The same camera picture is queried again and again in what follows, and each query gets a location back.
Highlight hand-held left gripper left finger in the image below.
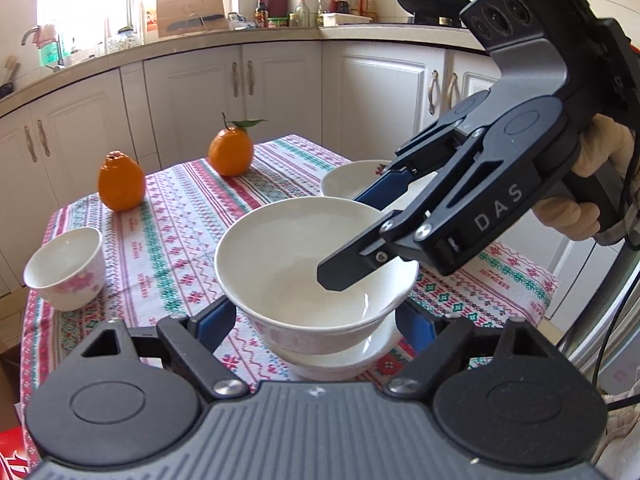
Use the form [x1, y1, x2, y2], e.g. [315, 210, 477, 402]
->
[79, 295, 248, 403]

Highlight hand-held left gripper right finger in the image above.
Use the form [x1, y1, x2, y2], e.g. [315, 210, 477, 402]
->
[384, 304, 556, 403]

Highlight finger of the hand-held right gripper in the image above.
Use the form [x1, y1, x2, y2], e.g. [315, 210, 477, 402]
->
[316, 127, 502, 292]
[352, 110, 467, 216]

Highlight white bowl with pink flowers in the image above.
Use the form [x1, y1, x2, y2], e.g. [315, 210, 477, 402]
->
[214, 197, 420, 358]
[286, 327, 403, 382]

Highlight small white pink-flower bowl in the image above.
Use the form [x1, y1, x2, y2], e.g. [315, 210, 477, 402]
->
[23, 226, 107, 312]

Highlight person's right hand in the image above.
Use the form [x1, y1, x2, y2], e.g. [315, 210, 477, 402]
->
[531, 114, 637, 242]

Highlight patterned red green tablecloth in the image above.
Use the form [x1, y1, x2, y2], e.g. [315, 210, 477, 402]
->
[20, 133, 560, 466]

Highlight orange with leaf stem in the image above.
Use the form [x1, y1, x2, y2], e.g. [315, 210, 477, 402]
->
[208, 112, 268, 177]

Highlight orange with bumpy top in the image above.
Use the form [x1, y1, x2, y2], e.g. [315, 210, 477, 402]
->
[97, 150, 147, 212]

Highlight white rectangular tray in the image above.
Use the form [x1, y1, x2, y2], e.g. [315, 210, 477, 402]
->
[320, 11, 373, 27]

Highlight white kitchen cabinets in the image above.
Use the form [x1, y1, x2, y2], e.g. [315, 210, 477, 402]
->
[0, 40, 601, 321]

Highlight white cloth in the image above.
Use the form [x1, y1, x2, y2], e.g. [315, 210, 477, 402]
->
[597, 402, 640, 480]

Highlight beige kitchen countertop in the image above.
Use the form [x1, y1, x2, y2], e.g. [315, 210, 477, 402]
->
[0, 24, 493, 111]

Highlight red cardboard box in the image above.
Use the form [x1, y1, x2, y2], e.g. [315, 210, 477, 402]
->
[0, 427, 32, 480]

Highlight black kitchen knife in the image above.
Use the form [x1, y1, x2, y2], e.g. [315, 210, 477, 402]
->
[165, 12, 228, 31]

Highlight brown cardboard box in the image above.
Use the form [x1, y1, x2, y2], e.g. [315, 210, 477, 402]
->
[156, 0, 224, 38]

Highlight glass jar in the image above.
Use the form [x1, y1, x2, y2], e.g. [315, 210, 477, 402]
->
[107, 30, 141, 53]

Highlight silver faucet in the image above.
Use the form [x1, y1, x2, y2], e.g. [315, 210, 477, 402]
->
[21, 25, 51, 50]

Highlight grey metal post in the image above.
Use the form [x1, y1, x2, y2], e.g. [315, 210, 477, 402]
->
[562, 240, 640, 376]

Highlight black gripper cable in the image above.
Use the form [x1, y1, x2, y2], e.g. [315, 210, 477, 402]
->
[591, 125, 640, 408]

